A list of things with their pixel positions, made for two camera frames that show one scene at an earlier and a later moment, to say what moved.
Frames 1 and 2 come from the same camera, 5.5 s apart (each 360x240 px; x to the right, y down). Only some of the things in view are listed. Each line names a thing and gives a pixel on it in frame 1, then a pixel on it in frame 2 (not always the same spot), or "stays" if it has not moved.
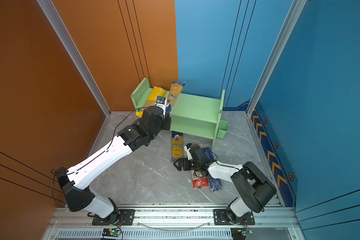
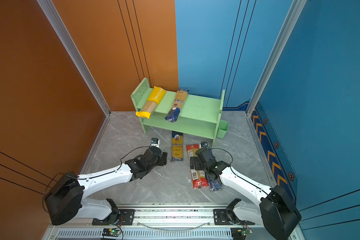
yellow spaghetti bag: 157,92 stays
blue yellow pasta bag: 177,145 stays
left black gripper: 167,123 to 165,156
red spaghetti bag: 199,182 stays
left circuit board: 113,232 stays
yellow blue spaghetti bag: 176,89 to 174,113
